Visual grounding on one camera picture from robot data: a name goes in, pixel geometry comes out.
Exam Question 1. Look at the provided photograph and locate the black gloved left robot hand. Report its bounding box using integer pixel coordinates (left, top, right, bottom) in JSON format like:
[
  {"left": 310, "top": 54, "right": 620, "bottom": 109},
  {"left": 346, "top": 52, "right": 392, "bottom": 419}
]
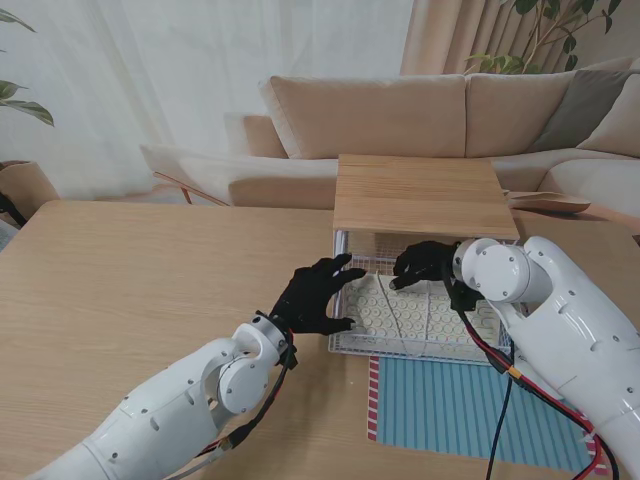
[{"left": 268, "top": 252, "right": 369, "bottom": 338}]

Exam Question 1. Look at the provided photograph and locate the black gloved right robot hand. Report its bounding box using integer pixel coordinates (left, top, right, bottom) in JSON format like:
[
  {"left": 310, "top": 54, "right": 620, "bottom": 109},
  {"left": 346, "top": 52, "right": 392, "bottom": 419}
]
[{"left": 390, "top": 240, "right": 462, "bottom": 292}]

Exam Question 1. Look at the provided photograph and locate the white cable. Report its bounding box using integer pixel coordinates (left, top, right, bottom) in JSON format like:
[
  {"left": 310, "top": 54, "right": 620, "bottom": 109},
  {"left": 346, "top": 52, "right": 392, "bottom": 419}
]
[{"left": 376, "top": 273, "right": 432, "bottom": 354}]

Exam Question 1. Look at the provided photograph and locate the cream keyboard with round keys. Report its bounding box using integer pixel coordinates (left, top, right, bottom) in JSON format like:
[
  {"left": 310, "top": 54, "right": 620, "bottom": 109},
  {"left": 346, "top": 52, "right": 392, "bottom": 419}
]
[{"left": 343, "top": 273, "right": 507, "bottom": 347}]

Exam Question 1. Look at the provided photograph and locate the white wire drawer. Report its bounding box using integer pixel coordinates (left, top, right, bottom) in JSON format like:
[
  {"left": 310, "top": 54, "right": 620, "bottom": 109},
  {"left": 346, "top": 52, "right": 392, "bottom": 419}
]
[{"left": 327, "top": 251, "right": 517, "bottom": 364}]

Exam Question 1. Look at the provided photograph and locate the blue striped mouse pad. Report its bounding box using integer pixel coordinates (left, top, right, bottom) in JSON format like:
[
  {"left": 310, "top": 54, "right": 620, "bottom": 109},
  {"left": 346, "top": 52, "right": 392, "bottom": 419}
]
[{"left": 366, "top": 354, "right": 610, "bottom": 475}]

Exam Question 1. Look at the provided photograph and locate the wooden dish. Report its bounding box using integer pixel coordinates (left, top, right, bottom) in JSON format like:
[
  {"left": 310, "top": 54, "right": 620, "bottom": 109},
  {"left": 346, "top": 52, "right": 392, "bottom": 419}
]
[{"left": 506, "top": 190, "right": 593, "bottom": 215}]

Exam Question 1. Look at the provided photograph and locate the beige sofa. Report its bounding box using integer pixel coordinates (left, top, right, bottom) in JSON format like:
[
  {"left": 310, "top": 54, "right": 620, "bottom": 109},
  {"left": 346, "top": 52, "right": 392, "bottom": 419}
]
[{"left": 138, "top": 55, "right": 640, "bottom": 222}]

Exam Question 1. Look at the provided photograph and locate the gray cushion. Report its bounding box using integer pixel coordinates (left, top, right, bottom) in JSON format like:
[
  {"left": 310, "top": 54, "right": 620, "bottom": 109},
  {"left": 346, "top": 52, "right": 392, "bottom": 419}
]
[{"left": 528, "top": 68, "right": 635, "bottom": 154}]

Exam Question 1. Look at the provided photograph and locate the beige curtain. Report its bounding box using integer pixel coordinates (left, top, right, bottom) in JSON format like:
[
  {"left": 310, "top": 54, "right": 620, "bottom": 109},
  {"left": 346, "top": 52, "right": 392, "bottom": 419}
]
[{"left": 398, "top": 0, "right": 640, "bottom": 77}]

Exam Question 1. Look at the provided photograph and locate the white sheer curtain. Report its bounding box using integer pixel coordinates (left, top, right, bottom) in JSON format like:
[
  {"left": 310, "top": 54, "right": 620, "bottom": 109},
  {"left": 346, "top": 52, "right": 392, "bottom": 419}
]
[{"left": 0, "top": 0, "right": 417, "bottom": 202}]

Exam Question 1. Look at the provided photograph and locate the tall green leafy plant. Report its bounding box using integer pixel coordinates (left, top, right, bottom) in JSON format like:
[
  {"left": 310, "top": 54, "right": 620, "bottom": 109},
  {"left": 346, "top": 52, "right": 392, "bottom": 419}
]
[{"left": 463, "top": 0, "right": 622, "bottom": 77}]

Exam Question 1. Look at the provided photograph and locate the beige plant pot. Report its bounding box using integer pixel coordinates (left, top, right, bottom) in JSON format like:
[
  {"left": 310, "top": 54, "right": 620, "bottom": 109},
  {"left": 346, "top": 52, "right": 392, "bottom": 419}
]
[{"left": 0, "top": 159, "right": 62, "bottom": 232}]

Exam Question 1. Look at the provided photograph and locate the black tripod stand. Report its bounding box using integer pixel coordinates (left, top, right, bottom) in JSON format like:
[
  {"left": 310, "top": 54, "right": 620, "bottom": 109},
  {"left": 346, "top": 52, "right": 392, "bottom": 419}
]
[{"left": 0, "top": 192, "right": 27, "bottom": 232}]

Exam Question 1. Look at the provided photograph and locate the green plant in beige pot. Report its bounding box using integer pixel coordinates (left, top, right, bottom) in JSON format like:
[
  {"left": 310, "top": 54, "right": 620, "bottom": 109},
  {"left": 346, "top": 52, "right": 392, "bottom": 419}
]
[{"left": 0, "top": 8, "right": 56, "bottom": 130}]

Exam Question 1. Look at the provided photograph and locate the wire organizer with wooden top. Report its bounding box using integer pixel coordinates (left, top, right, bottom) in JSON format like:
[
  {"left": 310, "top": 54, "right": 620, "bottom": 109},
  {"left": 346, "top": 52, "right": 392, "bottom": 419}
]
[{"left": 330, "top": 153, "right": 520, "bottom": 301}]

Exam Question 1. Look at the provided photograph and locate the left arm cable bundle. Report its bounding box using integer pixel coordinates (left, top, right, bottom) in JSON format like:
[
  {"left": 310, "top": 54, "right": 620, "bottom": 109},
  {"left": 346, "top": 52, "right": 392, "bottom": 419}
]
[{"left": 192, "top": 324, "right": 301, "bottom": 469}]

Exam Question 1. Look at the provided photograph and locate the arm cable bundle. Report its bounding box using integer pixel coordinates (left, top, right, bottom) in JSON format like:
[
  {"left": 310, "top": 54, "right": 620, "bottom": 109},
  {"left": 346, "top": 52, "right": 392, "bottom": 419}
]
[
  {"left": 443, "top": 277, "right": 622, "bottom": 480},
  {"left": 192, "top": 324, "right": 301, "bottom": 469}
]

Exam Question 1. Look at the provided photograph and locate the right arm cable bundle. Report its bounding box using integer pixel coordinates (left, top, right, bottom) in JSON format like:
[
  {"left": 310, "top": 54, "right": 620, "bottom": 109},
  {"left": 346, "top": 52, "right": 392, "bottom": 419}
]
[{"left": 443, "top": 277, "right": 622, "bottom": 480}]

